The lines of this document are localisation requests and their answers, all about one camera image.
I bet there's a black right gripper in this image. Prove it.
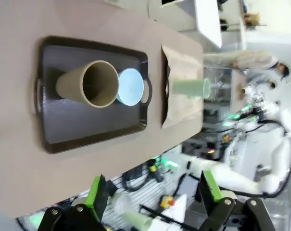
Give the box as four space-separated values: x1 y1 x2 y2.
250 107 265 118

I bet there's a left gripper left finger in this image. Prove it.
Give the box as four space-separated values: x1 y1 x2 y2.
38 174 110 231

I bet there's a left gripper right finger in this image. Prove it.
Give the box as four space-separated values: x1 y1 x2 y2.
199 169 276 231

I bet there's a tall pale green cup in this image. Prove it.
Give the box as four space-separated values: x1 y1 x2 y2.
173 78 211 99

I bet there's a beige cloth mat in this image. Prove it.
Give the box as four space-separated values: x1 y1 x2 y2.
161 44 204 129

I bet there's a tall brown cup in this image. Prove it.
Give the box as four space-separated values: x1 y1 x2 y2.
55 60 119 108

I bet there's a light blue bowl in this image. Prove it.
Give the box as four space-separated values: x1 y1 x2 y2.
116 68 145 106

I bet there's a dark brown serving tray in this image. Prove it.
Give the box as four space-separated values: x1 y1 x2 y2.
34 35 152 154

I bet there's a clear plastic cup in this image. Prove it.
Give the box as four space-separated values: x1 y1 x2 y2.
113 194 134 215

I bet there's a yellow red emergency stop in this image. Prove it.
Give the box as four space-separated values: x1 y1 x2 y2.
159 196 174 209

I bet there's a pale green spare cup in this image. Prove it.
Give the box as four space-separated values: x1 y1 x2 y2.
122 210 153 231

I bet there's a person in yellow shirt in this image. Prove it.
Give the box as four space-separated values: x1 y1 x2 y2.
204 50 291 79

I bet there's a brown cardboard box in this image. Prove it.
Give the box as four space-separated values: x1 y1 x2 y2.
243 12 261 25

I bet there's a white background table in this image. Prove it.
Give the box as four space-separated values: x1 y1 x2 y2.
195 0 247 49

